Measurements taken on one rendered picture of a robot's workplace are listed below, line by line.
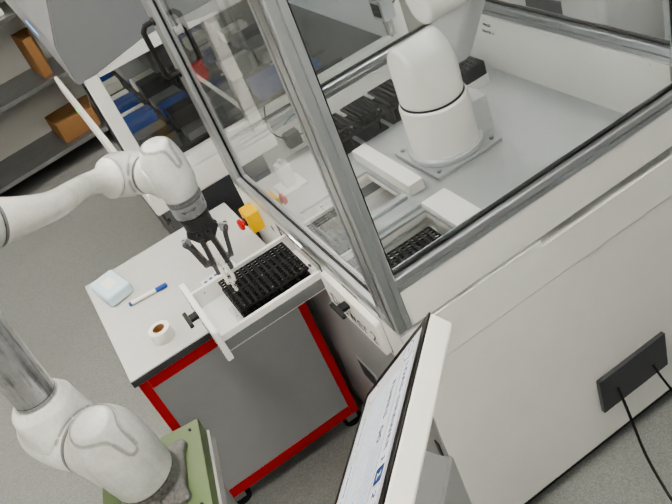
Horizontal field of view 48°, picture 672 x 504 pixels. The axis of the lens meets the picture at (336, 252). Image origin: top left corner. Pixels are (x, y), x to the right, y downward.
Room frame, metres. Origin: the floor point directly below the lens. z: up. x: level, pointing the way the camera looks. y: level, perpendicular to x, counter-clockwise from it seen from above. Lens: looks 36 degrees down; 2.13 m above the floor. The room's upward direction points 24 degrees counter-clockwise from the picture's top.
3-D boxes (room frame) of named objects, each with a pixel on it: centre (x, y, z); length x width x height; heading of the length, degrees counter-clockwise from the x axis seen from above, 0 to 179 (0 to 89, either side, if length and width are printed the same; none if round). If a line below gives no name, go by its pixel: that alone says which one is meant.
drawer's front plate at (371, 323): (1.46, 0.02, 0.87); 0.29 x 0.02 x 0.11; 16
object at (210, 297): (1.74, 0.21, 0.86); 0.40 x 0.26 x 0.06; 106
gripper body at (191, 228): (1.67, 0.29, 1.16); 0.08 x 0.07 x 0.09; 91
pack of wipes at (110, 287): (2.19, 0.75, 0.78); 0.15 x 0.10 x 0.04; 28
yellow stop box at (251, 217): (2.08, 0.21, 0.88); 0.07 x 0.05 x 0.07; 16
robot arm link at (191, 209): (1.67, 0.29, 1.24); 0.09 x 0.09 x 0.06
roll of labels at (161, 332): (1.84, 0.58, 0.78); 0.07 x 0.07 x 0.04
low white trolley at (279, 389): (2.08, 0.50, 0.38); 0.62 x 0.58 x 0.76; 16
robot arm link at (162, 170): (1.68, 0.30, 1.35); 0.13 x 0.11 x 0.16; 46
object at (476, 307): (1.86, -0.37, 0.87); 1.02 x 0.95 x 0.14; 16
